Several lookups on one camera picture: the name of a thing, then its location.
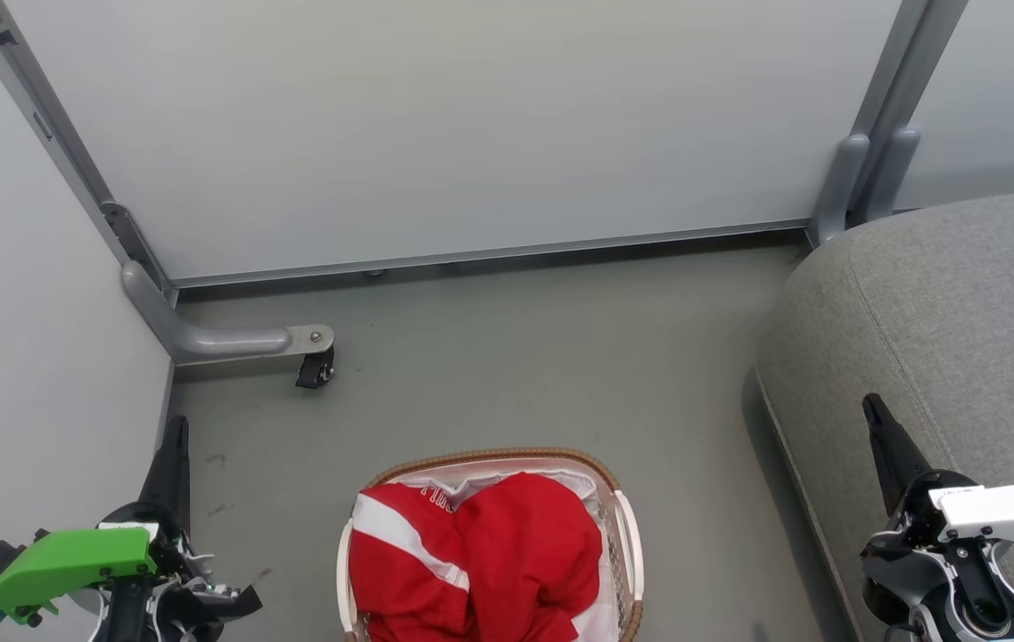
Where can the red and white garment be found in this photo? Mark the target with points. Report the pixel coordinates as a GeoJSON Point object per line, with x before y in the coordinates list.
{"type": "Point", "coordinates": [506, 553]}

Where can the black caster wheel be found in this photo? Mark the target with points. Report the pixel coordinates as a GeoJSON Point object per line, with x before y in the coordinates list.
{"type": "Point", "coordinates": [316, 367]}

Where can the wicker rimmed white laundry basket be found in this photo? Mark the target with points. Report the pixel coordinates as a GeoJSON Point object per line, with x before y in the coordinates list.
{"type": "Point", "coordinates": [627, 553]}

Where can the grey partition bottom rail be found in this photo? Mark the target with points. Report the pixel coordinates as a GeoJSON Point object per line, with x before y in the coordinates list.
{"type": "Point", "coordinates": [489, 254]}

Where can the grey fabric sofa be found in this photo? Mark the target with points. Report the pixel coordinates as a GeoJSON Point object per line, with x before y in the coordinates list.
{"type": "Point", "coordinates": [943, 312]}

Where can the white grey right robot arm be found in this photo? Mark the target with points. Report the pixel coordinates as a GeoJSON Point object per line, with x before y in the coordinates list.
{"type": "Point", "coordinates": [952, 593]}

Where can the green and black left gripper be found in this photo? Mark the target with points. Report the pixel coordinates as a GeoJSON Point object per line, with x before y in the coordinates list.
{"type": "Point", "coordinates": [70, 562]}

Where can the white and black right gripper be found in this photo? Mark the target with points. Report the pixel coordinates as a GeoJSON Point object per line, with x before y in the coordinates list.
{"type": "Point", "coordinates": [1006, 517]}

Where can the grey partition post with foot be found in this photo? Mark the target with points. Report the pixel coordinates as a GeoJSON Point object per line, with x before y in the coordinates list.
{"type": "Point", "coordinates": [177, 334]}

